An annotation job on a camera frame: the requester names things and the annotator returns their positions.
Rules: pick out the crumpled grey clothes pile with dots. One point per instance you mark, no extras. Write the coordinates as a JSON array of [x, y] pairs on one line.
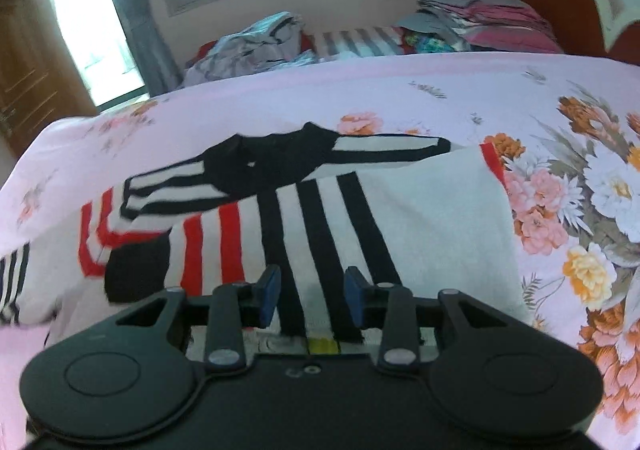
[[250, 50]]

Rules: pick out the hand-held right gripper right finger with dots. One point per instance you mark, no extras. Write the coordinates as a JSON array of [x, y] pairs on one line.
[[354, 300]]

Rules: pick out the brown wooden door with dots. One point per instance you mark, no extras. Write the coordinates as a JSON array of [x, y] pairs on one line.
[[35, 80]]

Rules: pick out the red black white striped sweater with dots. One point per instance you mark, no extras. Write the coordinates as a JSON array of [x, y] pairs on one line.
[[425, 230]]

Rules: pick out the bright glass balcony door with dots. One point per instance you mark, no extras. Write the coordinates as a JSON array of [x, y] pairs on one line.
[[95, 35]]

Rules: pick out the stack of folded clothes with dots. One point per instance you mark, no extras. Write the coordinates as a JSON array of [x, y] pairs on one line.
[[490, 20]]

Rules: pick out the grey curtain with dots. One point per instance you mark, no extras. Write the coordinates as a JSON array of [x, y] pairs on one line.
[[135, 20]]

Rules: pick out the grey white striped cloth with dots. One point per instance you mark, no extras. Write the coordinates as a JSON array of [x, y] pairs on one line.
[[350, 42]]

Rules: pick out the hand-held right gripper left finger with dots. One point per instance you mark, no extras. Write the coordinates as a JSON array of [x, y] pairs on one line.
[[270, 297]]

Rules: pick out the colourful printed cloth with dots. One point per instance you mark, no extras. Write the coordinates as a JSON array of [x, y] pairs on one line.
[[432, 44]]

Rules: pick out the pink floral bed sheet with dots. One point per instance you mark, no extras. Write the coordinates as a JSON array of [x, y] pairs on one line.
[[350, 90]]

